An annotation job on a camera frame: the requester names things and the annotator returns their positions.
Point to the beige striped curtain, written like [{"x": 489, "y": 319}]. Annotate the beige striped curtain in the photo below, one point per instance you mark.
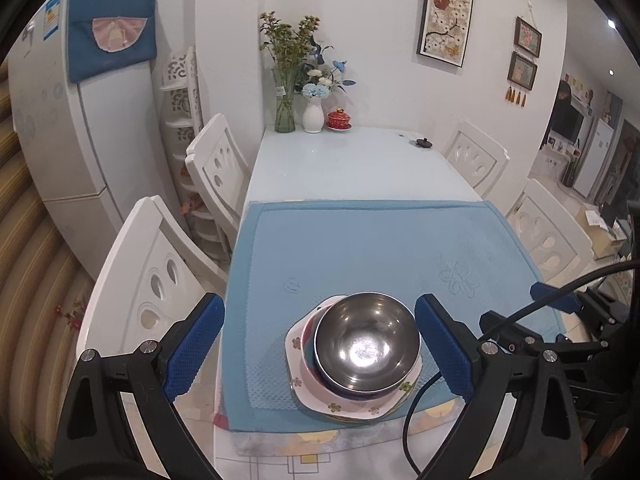
[{"x": 30, "y": 285}]

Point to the small black lid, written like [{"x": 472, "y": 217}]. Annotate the small black lid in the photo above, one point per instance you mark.
[{"x": 422, "y": 143}]

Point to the white tall cabinet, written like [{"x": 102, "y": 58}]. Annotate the white tall cabinet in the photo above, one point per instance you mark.
[{"x": 595, "y": 160}]

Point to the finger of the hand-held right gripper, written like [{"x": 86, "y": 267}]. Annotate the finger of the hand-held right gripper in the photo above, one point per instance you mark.
[
  {"x": 555, "y": 297},
  {"x": 520, "y": 335}
]

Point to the white carved shelf rack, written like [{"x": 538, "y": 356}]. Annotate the white carved shelf rack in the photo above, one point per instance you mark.
[{"x": 181, "y": 110}]

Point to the white refrigerator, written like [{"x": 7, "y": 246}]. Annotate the white refrigerator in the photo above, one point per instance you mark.
[{"x": 75, "y": 150}]

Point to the butterfly wall picture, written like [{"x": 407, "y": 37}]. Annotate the butterfly wall picture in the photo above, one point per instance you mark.
[{"x": 446, "y": 10}]

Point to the pink dotted bowl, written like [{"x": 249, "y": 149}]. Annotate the pink dotted bowl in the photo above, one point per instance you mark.
[{"x": 306, "y": 327}]

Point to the white wooden dining chair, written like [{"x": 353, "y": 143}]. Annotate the white wooden dining chair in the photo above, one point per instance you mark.
[
  {"x": 220, "y": 160},
  {"x": 475, "y": 160},
  {"x": 140, "y": 270},
  {"x": 545, "y": 230}
]

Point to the white vase with blue flowers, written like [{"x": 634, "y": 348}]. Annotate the white vase with blue flowers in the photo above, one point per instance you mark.
[{"x": 313, "y": 117}]

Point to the blue table mat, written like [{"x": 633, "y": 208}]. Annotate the blue table mat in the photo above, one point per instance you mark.
[{"x": 375, "y": 245}]

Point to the floral tablecloth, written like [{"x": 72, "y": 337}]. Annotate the floral tablecloth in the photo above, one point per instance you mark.
[{"x": 280, "y": 447}]

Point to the red lidded teacup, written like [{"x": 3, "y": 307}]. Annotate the red lidded teacup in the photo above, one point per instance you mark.
[{"x": 339, "y": 120}]

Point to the glass vase with dried flowers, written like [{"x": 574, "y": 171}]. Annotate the glass vase with dried flowers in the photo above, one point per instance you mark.
[{"x": 286, "y": 100}]

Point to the refrigerator label sticker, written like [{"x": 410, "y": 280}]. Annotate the refrigerator label sticker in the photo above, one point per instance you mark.
[{"x": 54, "y": 16}]

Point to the white floral square plate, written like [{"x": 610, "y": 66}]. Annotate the white floral square plate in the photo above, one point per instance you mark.
[{"x": 320, "y": 402}]

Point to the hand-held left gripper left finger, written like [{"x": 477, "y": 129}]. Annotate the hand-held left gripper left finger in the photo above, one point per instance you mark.
[{"x": 192, "y": 350}]

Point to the stainless steel bowl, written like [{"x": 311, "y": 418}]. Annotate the stainless steel bowl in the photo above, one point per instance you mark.
[{"x": 365, "y": 340}]

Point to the orange hanging tassels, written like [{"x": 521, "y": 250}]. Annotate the orange hanging tassels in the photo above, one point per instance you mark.
[{"x": 518, "y": 96}]

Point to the small framed flower picture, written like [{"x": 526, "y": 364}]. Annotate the small framed flower picture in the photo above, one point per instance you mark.
[
  {"x": 522, "y": 71},
  {"x": 528, "y": 36}
]

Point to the blue cloth refrigerator cover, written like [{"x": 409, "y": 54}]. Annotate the blue cloth refrigerator cover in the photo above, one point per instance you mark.
[{"x": 112, "y": 15}]

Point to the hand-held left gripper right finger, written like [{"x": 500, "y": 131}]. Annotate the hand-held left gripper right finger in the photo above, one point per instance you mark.
[{"x": 445, "y": 350}]

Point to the cardboard box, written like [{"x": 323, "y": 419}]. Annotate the cardboard box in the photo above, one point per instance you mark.
[{"x": 597, "y": 232}]

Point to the black television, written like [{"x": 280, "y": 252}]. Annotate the black television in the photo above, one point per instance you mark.
[{"x": 570, "y": 126}]

